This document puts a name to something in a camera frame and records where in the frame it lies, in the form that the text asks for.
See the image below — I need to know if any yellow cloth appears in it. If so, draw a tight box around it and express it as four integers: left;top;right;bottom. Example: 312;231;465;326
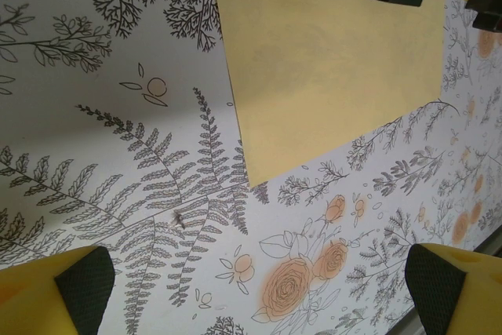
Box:
209;0;448;188

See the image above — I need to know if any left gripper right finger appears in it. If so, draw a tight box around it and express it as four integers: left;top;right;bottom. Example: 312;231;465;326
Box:
407;243;502;335

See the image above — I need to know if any floral printed table cover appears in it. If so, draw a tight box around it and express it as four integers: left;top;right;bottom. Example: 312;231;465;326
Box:
0;0;502;335

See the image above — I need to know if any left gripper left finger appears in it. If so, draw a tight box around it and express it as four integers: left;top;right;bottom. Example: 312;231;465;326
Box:
0;246;115;335

